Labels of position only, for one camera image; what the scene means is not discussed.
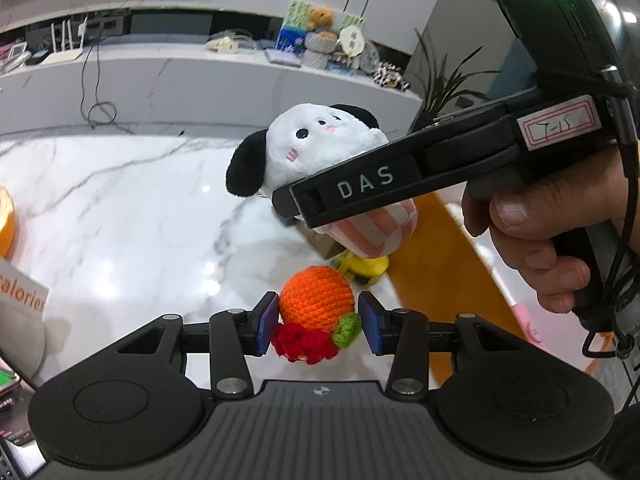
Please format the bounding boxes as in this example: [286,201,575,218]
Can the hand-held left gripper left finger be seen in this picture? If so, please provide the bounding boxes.
[115,291,280,400]

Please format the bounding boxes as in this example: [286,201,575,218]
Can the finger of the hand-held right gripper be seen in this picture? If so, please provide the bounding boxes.
[271,185,322,234]

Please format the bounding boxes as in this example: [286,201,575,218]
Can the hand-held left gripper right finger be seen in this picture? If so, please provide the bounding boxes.
[357,291,525,396]

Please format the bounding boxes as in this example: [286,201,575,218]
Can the brown cardboard box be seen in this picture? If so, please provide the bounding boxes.
[295,220,347,262]

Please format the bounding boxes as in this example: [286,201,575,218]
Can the crochet orange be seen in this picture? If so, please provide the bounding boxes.
[269,265,362,365]

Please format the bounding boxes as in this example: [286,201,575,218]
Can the yellow tape measure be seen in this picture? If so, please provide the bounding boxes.
[333,252,391,282]

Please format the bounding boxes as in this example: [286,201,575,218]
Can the white dog plush striped outfit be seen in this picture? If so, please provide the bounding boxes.
[224,102,419,262]

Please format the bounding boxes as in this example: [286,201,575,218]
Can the orange storage box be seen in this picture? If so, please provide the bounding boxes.
[387,192,640,377]

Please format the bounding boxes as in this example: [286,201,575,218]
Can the person's right hand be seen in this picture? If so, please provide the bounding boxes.
[460,142,640,314]

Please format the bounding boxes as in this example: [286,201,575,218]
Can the potted long-leaf plant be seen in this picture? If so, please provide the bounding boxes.
[409,27,501,127]

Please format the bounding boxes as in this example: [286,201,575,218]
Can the black white block figures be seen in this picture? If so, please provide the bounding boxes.
[377,60,414,92]

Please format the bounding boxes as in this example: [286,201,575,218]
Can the white marble TV cabinet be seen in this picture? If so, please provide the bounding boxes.
[0,7,426,137]

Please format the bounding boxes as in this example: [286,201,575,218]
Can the round decorative plate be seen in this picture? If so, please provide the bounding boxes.
[359,40,381,72]

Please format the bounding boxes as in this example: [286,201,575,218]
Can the grey tablet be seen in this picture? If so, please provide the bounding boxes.
[264,47,304,68]

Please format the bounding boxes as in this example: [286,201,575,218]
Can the white round hand fan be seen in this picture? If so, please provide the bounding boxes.
[338,25,365,59]

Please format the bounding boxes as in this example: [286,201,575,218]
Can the grey knitted basket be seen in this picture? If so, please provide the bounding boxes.
[302,30,341,67]

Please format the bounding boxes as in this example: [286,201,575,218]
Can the green blue illustrated picture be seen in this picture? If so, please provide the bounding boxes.
[277,0,366,56]

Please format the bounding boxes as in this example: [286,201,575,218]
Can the brown teddy bear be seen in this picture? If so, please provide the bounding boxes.
[305,5,337,34]

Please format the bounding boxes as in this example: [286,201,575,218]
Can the pink insulated water bottle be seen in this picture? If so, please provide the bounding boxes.
[0,259,51,387]

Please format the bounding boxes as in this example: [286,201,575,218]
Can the black smartphone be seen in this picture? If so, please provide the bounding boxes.
[0,356,23,401]

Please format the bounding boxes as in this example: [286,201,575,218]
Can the white router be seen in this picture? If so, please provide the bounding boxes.
[42,17,94,64]

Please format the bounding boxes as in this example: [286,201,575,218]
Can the white desk telephone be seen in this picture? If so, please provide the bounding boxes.
[0,43,32,74]

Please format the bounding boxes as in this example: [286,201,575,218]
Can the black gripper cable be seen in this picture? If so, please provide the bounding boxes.
[579,64,640,361]

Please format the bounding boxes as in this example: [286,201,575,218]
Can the black power cable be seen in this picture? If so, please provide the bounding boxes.
[79,17,136,134]

